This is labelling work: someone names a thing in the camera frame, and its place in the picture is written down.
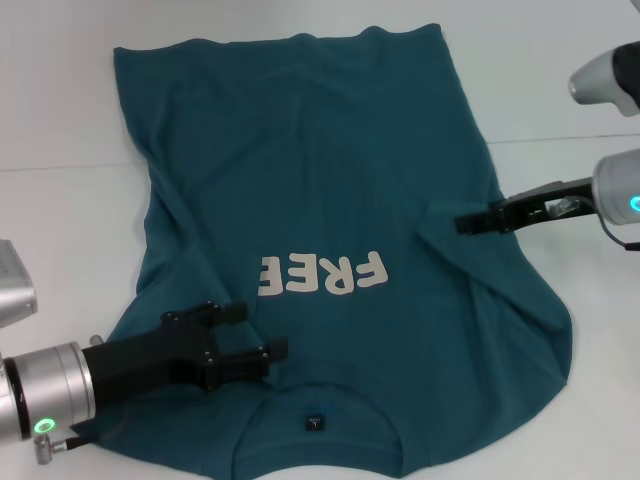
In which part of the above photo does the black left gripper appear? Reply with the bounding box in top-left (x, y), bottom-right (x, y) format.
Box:
top-left (82, 301), bottom-right (290, 409)

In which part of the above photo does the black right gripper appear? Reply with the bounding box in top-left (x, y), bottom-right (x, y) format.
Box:
top-left (455, 177), bottom-right (597, 235)

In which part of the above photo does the teal T-shirt with FREE print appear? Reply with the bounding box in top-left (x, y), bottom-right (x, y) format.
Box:
top-left (69, 24), bottom-right (579, 480)

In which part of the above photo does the right gripper cable with plugs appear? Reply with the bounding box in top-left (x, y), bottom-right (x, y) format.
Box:
top-left (547, 193), bottom-right (640, 252)

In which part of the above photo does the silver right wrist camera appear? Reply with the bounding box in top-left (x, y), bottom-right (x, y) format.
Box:
top-left (569, 42), bottom-right (640, 119)

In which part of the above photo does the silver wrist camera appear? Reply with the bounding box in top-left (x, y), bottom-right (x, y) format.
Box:
top-left (0, 238), bottom-right (39, 326)
top-left (569, 42), bottom-right (640, 119)

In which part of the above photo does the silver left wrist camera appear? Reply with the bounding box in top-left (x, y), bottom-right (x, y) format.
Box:
top-left (0, 238), bottom-right (39, 326)

